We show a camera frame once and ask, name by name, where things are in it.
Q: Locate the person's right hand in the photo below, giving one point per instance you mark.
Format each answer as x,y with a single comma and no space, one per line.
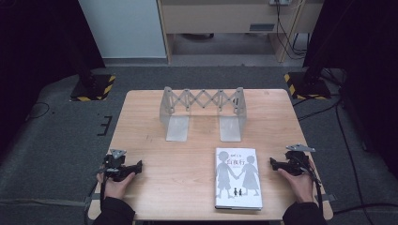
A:
298,186

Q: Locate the white power strip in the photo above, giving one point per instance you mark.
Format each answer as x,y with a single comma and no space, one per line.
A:
279,2

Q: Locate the grey table bracket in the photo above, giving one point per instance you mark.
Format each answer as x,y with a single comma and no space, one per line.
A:
327,198
91,200

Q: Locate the light wooden desk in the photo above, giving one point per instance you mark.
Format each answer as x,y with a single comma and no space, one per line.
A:
212,15

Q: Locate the hazard-striped black stand base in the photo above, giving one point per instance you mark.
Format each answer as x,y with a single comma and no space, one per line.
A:
94,89
308,87

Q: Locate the white book with grey figures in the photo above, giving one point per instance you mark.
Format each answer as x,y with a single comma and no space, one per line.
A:
237,178

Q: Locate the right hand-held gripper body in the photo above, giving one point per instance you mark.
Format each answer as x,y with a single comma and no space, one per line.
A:
297,162

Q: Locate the person's left hand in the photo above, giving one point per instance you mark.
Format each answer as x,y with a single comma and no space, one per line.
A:
115,187

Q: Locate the black curtain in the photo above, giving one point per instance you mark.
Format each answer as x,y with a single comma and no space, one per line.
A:
37,62
369,78

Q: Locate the expandable grey metal book rack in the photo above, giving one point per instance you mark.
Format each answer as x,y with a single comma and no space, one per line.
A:
203,106

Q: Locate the white cabinet panel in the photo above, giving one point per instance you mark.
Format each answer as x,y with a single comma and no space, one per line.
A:
125,28

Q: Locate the black stand pole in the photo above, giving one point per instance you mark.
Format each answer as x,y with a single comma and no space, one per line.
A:
316,65
84,72

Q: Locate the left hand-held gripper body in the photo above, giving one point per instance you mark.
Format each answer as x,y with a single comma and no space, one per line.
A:
116,167

